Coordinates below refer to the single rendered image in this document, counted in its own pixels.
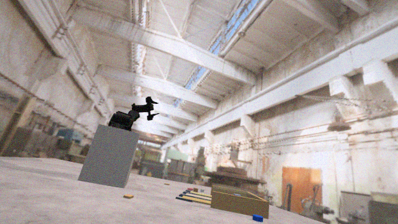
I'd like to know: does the orange strip with green lines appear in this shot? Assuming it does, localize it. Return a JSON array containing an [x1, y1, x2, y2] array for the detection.
[[182, 196, 211, 205]]

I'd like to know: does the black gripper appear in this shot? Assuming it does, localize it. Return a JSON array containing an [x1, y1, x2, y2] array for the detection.
[[141, 96, 160, 121]]

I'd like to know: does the small blue block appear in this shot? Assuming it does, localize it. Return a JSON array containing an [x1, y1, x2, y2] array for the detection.
[[253, 215, 263, 222]]

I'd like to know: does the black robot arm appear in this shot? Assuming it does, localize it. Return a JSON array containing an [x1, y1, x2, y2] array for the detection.
[[108, 101, 154, 132]]

